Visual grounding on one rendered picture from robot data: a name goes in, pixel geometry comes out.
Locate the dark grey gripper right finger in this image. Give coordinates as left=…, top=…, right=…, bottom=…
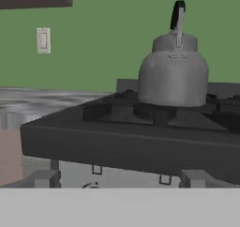
left=179, top=169, right=239, bottom=189

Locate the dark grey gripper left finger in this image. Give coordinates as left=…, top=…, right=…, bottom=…
left=2, top=169, right=62, bottom=189

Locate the black stove hob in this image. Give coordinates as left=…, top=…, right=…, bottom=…
left=20, top=78, right=240, bottom=186

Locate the brown base cupboard front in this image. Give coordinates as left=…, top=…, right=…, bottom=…
left=0, top=129, right=25, bottom=187

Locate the grey metal kettle black handle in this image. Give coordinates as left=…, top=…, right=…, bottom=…
left=137, top=0, right=210, bottom=109

